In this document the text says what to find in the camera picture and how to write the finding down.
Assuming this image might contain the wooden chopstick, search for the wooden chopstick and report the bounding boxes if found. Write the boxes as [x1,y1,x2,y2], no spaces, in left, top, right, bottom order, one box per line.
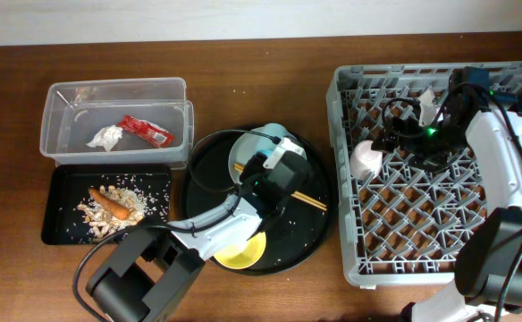
[232,164,327,212]
[232,161,328,210]

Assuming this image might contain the light blue plastic cup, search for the light blue plastic cup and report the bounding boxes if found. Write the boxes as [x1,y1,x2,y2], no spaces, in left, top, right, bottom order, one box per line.
[257,123,292,139]

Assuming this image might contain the pink plastic cup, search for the pink plastic cup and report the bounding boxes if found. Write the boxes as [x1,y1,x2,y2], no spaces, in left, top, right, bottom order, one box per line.
[349,140,383,181]

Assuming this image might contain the yellow plastic bowl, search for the yellow plastic bowl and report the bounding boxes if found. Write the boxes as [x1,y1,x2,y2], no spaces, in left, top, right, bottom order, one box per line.
[214,233,266,270]

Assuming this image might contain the red snack wrapper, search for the red snack wrapper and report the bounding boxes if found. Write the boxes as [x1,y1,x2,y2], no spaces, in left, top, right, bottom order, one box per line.
[118,114,174,148]

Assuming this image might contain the orange carrot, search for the orange carrot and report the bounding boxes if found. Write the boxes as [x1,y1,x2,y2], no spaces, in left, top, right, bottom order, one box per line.
[88,188,131,220]

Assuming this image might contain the white tissue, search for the white tissue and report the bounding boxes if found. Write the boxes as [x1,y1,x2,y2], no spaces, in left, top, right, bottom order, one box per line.
[87,125,123,152]

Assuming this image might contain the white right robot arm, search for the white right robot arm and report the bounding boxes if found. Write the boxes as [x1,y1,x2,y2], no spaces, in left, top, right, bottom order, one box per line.
[372,66,522,321]

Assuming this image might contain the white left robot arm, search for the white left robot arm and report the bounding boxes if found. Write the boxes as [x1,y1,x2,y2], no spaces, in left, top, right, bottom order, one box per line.
[72,135,312,322]

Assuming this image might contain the grey plastic dishwasher rack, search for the grey plastic dishwasher rack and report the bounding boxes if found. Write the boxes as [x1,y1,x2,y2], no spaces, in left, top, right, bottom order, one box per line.
[325,61,522,288]

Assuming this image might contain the grey round plate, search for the grey round plate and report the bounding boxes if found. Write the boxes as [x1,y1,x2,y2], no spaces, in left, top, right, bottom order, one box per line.
[228,133,281,184]

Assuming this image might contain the round black tray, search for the round black tray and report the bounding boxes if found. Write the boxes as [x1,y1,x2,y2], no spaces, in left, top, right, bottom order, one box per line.
[191,133,338,275]

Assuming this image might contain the food scraps pile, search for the food scraps pile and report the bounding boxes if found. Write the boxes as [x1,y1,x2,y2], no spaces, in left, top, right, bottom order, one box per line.
[76,185,147,242]

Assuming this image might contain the clear plastic storage bin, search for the clear plastic storage bin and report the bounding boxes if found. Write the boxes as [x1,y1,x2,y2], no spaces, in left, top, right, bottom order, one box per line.
[39,77,194,170]

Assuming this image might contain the black rectangular tray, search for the black rectangular tray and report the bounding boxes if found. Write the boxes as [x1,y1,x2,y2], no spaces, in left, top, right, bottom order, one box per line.
[41,164,172,245]

